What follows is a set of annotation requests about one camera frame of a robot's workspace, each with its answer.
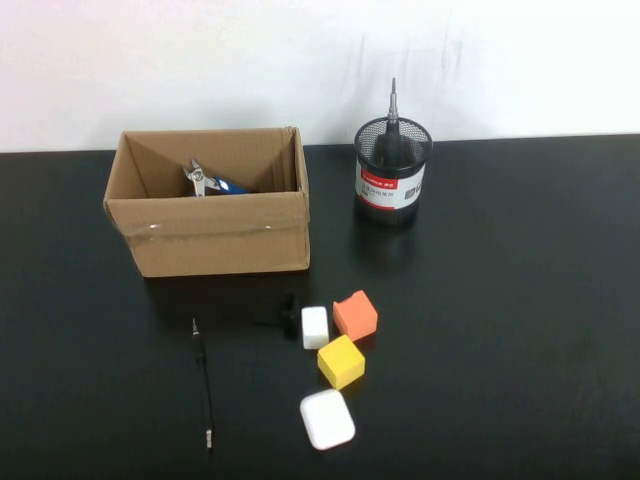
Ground white foam block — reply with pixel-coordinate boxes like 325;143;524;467
300;305;331;350

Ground yellow foam block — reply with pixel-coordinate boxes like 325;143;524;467
316;333;366;391

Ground thick black precision screwdriver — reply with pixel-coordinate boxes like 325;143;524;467
382;77;406;169

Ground blue-handled wire cutters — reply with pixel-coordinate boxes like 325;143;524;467
182;157;252;198

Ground orange foam block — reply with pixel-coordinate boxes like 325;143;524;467
332;289;380;342

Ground black mesh pen holder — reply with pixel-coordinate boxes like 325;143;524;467
353;118;433;229

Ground small black plastic knob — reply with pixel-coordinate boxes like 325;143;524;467
255;293;303;341

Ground brown cardboard box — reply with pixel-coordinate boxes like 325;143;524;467
102;127;311;279

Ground thin black screwdriver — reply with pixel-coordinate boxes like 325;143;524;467
191;317;216;454

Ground white earbuds case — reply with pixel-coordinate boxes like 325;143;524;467
298;388;357;451

